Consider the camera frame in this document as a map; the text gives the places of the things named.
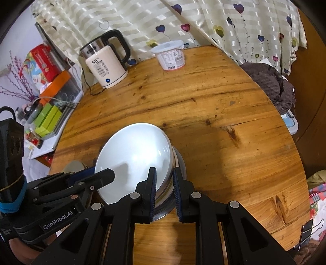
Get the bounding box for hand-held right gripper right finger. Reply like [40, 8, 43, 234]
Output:
[173, 168, 297, 265]

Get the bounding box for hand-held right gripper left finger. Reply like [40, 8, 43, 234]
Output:
[32, 167, 157, 265]

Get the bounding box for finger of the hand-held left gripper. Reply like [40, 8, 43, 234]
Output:
[27, 167, 96, 190]
[69, 168, 116, 199]

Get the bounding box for plain grey-white plate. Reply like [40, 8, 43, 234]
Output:
[62, 150, 187, 222]

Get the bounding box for grey-white plate with blue print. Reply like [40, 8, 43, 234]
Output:
[153, 213, 176, 223]

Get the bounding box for person's left forearm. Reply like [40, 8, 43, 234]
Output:
[8, 236, 51, 263]

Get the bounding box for red printed tin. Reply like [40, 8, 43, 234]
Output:
[27, 132, 42, 149]

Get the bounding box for grey oblong case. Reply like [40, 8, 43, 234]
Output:
[25, 102, 44, 124]

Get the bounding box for lime green flat box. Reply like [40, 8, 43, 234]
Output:
[36, 106, 64, 136]

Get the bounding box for black-white striped box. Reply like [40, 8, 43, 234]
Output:
[42, 102, 79, 139]

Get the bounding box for purple dried flower branches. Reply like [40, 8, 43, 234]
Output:
[0, 51, 37, 102]

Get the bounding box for clear storage box orange lid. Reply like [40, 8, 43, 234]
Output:
[39, 70, 83, 104]

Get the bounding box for red printed carton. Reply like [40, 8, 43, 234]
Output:
[28, 44, 64, 82]

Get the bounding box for cream electric kettle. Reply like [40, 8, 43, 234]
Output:
[80, 29, 131, 89]

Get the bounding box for white plastic tub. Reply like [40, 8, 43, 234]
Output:
[150, 40, 186, 70]

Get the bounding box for black binder clip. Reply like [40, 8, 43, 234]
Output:
[301, 218, 324, 251]

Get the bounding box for colourful plaid cloth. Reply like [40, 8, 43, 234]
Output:
[307, 173, 326, 230]

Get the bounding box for dark checked cloth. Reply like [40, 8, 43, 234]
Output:
[239, 62, 296, 116]

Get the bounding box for heart-patterned curtain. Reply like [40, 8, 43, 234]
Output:
[31, 0, 306, 75]

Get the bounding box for white cable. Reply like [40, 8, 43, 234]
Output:
[39, 95, 70, 105]

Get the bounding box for black kettle cable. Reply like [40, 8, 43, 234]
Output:
[87, 76, 107, 96]

